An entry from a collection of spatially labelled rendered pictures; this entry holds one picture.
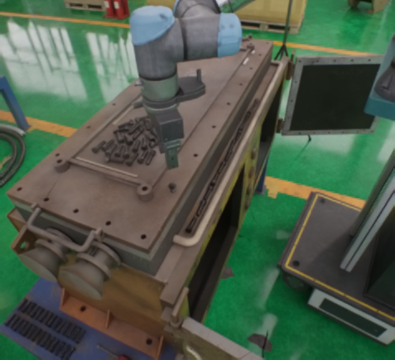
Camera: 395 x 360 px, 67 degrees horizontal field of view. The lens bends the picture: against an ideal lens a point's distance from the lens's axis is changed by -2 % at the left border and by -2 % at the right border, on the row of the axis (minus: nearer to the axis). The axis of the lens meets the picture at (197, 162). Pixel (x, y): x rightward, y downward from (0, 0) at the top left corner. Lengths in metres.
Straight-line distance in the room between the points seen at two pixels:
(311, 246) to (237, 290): 0.56
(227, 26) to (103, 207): 0.52
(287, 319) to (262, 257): 0.43
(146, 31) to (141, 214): 0.44
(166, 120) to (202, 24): 0.18
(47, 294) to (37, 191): 0.77
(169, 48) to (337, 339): 1.94
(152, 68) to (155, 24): 0.07
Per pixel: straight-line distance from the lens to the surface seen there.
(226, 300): 2.12
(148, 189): 0.79
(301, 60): 1.89
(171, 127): 0.59
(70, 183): 0.91
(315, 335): 2.14
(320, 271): 1.95
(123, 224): 0.76
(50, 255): 0.91
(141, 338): 1.39
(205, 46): 0.56
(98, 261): 0.80
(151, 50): 0.54
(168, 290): 0.81
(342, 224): 2.19
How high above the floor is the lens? 1.96
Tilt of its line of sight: 43 degrees down
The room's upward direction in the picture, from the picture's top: 2 degrees counter-clockwise
